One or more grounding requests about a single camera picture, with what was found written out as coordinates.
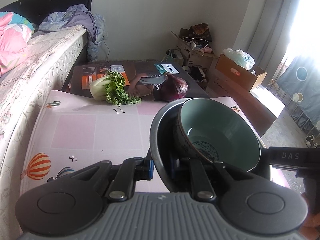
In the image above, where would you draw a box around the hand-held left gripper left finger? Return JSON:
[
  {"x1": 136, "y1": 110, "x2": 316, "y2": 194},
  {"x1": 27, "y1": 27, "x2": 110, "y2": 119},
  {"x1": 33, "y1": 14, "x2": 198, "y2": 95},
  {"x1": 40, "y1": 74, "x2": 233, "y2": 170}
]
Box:
[{"x1": 70, "y1": 148, "x2": 154, "y2": 203}]

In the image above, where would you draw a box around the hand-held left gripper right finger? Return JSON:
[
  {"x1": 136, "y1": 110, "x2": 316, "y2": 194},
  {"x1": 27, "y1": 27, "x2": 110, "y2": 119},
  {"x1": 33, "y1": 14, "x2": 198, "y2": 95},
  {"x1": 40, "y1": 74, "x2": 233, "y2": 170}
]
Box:
[{"x1": 170, "y1": 155, "x2": 247, "y2": 202}]

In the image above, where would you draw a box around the deep steel bowl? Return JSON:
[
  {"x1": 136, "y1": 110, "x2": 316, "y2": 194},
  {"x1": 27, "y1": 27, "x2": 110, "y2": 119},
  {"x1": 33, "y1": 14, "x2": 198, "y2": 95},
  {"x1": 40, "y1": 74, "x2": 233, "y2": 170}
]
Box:
[{"x1": 149, "y1": 97, "x2": 272, "y2": 193}]

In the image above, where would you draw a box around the teal ceramic bowl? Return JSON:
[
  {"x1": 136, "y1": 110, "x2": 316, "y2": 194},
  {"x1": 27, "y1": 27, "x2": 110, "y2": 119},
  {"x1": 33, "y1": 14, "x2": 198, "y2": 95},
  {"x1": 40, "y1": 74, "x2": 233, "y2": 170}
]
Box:
[{"x1": 174, "y1": 98, "x2": 262, "y2": 172}]

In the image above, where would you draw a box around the person's right hand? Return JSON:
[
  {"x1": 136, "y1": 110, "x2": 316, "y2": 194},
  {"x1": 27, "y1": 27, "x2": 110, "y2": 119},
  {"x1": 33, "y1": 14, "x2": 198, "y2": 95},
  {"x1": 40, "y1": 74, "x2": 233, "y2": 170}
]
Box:
[{"x1": 300, "y1": 191, "x2": 320, "y2": 240}]

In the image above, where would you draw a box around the white shoe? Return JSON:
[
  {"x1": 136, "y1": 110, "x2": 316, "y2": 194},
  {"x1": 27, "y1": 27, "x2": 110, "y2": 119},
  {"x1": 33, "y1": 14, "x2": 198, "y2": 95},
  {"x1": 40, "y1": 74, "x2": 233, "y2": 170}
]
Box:
[{"x1": 306, "y1": 135, "x2": 319, "y2": 148}]

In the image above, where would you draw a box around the blue printed hanging cloth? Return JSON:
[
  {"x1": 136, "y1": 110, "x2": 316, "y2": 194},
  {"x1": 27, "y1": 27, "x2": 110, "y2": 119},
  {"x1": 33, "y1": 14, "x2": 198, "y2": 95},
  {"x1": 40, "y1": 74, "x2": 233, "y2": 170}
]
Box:
[{"x1": 277, "y1": 55, "x2": 320, "y2": 131}]

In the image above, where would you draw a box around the green bok choy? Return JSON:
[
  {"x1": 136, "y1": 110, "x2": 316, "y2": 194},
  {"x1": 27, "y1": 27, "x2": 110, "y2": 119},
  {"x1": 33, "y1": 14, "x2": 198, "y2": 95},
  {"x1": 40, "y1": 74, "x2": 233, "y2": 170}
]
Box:
[{"x1": 89, "y1": 71, "x2": 142, "y2": 106}]

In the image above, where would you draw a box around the brown cardboard box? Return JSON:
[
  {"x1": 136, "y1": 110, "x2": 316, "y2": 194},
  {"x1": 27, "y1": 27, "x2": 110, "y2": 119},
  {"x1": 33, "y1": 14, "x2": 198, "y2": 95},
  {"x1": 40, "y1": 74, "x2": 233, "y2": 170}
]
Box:
[{"x1": 215, "y1": 54, "x2": 267, "y2": 92}]

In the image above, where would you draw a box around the flat printed appliance box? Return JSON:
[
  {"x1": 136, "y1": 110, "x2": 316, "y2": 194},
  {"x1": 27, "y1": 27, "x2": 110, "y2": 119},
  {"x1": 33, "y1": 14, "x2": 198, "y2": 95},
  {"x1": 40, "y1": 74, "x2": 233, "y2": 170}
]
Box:
[{"x1": 62, "y1": 60, "x2": 210, "y2": 103}]

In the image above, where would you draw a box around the white plastic bag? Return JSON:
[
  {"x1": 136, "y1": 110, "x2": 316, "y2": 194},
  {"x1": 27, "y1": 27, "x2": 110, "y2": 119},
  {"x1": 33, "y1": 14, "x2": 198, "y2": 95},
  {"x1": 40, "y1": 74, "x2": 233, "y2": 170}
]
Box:
[{"x1": 222, "y1": 48, "x2": 255, "y2": 71}]

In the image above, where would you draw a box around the white shopping bag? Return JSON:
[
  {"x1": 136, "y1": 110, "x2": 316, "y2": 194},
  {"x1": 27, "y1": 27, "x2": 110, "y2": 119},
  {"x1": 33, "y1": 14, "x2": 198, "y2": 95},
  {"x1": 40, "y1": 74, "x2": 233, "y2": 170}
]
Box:
[{"x1": 162, "y1": 49, "x2": 184, "y2": 67}]

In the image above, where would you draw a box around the open cardboard box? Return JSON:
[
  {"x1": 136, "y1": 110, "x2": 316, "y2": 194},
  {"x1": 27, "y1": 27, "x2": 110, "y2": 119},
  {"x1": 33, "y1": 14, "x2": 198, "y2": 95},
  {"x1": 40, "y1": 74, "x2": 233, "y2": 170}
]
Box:
[{"x1": 171, "y1": 29, "x2": 218, "y2": 68}]

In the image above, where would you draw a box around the white window curtain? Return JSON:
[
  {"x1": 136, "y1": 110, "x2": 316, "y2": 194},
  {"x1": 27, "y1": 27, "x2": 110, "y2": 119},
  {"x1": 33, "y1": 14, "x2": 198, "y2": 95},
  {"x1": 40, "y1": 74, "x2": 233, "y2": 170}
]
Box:
[{"x1": 235, "y1": 0, "x2": 303, "y2": 63}]

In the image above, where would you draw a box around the bed with mattress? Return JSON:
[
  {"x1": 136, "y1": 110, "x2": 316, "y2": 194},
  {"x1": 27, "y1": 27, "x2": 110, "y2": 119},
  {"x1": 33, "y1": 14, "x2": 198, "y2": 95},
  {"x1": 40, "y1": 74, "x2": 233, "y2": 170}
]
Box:
[{"x1": 0, "y1": 25, "x2": 88, "y2": 233}]

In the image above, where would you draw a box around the blue-grey clothes pile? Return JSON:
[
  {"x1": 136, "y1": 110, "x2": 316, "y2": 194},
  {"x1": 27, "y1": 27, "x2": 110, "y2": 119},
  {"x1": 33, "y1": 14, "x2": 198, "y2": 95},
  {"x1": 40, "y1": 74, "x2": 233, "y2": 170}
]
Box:
[{"x1": 39, "y1": 4, "x2": 106, "y2": 62}]

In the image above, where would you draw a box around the pink floral quilt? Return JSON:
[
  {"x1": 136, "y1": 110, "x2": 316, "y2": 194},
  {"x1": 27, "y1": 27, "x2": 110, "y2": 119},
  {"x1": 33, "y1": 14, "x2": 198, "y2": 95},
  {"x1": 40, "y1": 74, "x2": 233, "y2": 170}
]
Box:
[{"x1": 0, "y1": 12, "x2": 34, "y2": 77}]

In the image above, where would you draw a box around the dark wooden headboard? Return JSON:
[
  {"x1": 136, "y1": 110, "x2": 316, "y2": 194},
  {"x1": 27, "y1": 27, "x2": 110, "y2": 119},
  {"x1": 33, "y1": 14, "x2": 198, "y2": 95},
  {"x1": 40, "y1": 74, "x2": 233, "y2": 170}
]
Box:
[{"x1": 0, "y1": 0, "x2": 94, "y2": 63}]

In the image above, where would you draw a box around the black charger cable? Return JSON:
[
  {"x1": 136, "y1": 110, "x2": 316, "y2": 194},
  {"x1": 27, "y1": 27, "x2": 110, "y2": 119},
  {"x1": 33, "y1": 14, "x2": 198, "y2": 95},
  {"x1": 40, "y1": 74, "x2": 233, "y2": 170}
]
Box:
[{"x1": 101, "y1": 31, "x2": 111, "y2": 61}]

